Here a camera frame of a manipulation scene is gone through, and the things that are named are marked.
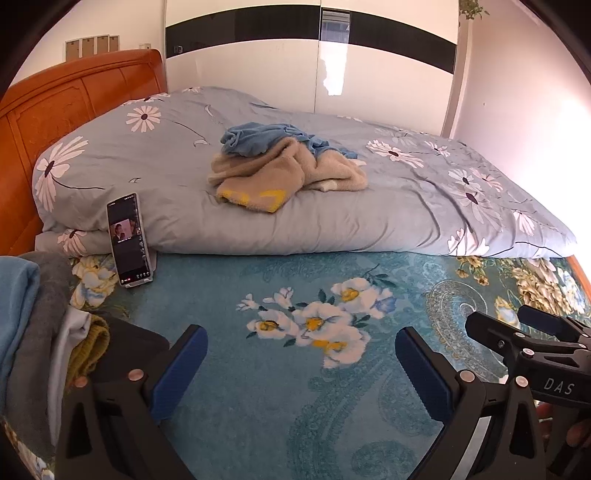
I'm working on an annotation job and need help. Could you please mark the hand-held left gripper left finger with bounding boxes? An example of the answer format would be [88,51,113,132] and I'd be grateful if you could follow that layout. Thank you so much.
[55,324,208,480]

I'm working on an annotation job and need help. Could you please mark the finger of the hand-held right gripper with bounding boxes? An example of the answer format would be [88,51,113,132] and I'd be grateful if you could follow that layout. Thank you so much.
[465,311,591,361]
[517,305,591,342]

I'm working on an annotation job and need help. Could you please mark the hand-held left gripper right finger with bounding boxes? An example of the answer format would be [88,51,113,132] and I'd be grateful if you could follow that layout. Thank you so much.
[394,327,548,480]

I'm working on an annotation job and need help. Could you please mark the light blue sweatpants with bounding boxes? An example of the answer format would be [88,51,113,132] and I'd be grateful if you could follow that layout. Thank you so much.
[219,121,358,160]

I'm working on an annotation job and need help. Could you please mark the person's right hand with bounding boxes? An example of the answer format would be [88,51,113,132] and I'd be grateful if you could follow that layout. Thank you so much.
[537,401,591,462]

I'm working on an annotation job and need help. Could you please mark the orange wooden footboard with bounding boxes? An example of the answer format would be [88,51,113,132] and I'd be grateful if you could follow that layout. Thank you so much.
[567,255,591,301]

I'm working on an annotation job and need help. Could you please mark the mustard knitted garment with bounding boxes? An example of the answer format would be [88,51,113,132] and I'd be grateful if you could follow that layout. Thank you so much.
[65,314,112,388]

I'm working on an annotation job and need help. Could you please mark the white phone stand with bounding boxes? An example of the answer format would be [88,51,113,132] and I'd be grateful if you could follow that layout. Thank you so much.
[124,242,157,291]

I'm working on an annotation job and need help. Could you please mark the teal floral blanket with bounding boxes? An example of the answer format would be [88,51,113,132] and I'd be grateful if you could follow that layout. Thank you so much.
[69,251,591,480]

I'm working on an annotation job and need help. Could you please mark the smartphone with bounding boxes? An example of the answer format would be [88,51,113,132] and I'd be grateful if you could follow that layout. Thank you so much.
[106,193,148,288]

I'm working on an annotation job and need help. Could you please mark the grey floral duvet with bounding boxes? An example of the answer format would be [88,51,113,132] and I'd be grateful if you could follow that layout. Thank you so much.
[33,85,578,259]

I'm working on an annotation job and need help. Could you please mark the folded blue garment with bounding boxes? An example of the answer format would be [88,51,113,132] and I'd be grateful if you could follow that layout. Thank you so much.
[0,256,41,393]

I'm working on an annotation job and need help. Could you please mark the beige fleece garment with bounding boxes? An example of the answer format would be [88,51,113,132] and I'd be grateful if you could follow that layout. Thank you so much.
[207,136,369,214]

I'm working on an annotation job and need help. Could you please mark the orange wooden headboard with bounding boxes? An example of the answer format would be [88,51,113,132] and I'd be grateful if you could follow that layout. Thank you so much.
[0,48,168,257]

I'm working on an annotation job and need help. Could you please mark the white wardrobe with black stripe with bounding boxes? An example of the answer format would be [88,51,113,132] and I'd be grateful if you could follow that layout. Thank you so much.
[164,0,472,138]

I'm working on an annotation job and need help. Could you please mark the green hanging plant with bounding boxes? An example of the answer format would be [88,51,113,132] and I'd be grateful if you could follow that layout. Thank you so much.
[458,0,490,20]

